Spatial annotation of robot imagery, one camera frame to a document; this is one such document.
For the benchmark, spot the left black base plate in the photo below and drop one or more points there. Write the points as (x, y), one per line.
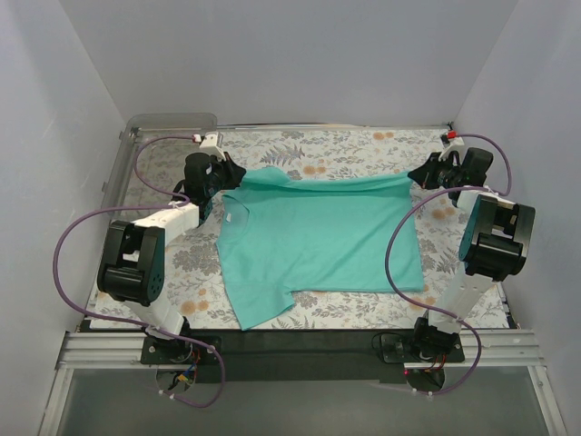
(156, 351)

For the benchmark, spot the teal t shirt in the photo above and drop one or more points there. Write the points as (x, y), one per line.
(280, 236)

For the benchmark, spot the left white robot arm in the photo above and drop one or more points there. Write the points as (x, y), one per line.
(133, 261)

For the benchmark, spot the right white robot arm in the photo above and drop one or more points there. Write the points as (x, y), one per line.
(494, 245)

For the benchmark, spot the clear plastic bin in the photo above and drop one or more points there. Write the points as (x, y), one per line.
(147, 143)

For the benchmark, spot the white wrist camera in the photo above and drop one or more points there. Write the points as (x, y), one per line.
(454, 145)
(208, 147)

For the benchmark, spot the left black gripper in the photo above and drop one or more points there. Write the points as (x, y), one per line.
(228, 172)

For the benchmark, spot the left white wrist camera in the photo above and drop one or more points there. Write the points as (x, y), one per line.
(208, 147)

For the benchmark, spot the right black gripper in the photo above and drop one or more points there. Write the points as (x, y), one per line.
(432, 173)

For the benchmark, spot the aluminium frame rail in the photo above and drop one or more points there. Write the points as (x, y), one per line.
(300, 383)

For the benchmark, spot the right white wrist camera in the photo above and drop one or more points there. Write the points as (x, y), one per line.
(454, 145)

